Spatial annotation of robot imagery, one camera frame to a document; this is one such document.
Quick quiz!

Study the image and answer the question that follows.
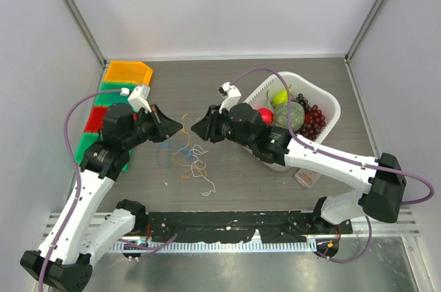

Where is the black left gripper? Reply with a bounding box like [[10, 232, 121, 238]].
[[123, 103, 182, 149]]

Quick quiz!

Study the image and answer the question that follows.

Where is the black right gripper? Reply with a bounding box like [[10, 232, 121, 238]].
[[192, 103, 255, 149]]

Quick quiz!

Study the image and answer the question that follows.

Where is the yellow cable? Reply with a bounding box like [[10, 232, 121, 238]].
[[172, 113, 209, 182]]

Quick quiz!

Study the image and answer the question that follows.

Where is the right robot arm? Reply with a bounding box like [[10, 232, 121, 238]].
[[191, 103, 407, 233]]

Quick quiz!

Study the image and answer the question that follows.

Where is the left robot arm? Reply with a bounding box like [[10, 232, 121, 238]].
[[20, 103, 183, 291]]

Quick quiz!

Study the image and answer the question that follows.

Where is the red apple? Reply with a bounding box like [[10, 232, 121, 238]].
[[258, 107, 274, 125]]

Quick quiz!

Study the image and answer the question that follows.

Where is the white plastic fruit basket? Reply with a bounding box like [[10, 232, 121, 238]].
[[243, 72, 341, 172]]

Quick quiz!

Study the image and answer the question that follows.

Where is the upper green storage bin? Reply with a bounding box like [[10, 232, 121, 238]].
[[94, 82, 137, 107]]

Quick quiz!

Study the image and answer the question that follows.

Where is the green storage bin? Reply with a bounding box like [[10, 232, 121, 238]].
[[74, 133, 121, 172], [94, 82, 137, 107]]

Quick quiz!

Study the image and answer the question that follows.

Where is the red storage bin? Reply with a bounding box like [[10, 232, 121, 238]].
[[83, 106, 107, 134]]

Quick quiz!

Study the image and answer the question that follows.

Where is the orange storage bin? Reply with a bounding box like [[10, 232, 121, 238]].
[[103, 61, 154, 85]]

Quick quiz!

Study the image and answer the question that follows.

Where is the lower green storage bin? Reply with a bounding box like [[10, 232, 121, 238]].
[[74, 133, 121, 172]]

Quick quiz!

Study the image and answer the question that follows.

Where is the yellow green pear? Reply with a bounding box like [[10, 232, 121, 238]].
[[271, 87, 291, 107]]

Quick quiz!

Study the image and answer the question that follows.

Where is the green netted melon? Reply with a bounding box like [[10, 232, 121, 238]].
[[273, 102, 305, 132]]

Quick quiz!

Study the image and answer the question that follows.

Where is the black grape bunch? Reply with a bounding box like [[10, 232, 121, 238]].
[[294, 94, 309, 113]]

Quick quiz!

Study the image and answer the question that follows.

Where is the red grape bunch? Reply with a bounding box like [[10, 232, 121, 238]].
[[298, 105, 327, 140]]

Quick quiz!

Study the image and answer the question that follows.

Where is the transparent plastic card packet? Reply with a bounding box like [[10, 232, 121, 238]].
[[294, 168, 322, 189]]

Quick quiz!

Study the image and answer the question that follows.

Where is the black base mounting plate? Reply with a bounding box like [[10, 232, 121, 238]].
[[128, 211, 353, 244]]

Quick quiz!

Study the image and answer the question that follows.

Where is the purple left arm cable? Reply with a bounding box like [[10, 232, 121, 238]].
[[37, 88, 178, 292]]

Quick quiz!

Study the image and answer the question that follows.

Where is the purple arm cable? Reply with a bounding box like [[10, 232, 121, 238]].
[[230, 67, 435, 265], [37, 88, 178, 292]]

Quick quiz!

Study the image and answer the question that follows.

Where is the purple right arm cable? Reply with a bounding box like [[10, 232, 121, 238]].
[[230, 67, 435, 265]]

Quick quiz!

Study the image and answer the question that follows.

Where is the white slotted cable duct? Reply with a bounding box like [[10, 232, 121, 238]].
[[110, 239, 318, 254]]

